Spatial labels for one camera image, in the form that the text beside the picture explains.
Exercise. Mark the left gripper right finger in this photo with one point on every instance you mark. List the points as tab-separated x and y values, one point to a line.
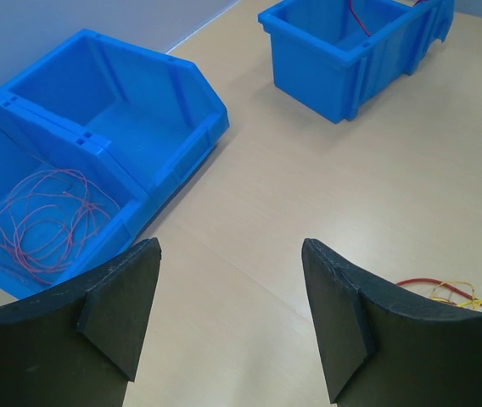
381	345

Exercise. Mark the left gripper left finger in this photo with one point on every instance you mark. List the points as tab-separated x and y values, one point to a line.
79	343

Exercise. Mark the blue double bin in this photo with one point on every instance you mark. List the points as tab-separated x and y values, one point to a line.
96	137

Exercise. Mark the blue single bin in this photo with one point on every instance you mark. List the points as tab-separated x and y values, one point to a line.
333	56

